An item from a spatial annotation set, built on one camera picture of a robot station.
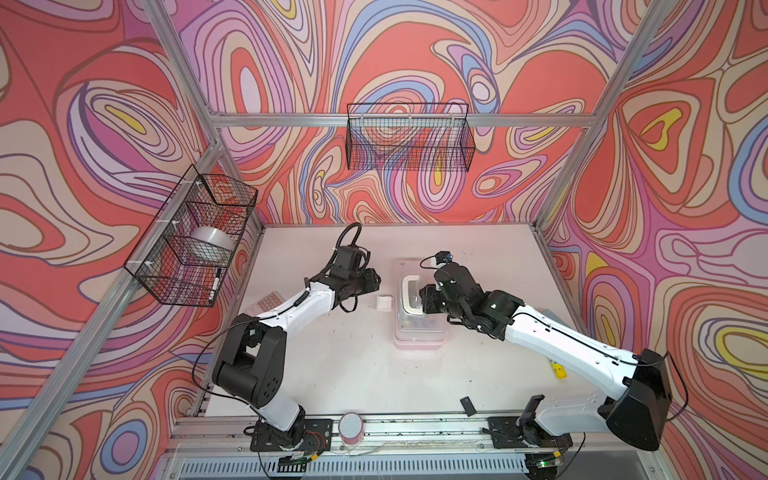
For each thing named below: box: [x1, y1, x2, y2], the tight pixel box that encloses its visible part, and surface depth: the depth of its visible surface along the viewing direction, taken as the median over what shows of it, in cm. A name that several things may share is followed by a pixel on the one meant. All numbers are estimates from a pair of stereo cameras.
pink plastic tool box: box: [394, 257, 448, 351], surface depth 84 cm
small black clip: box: [460, 396, 477, 417], surface depth 80 cm
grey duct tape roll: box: [185, 226, 233, 266], surface depth 74 cm
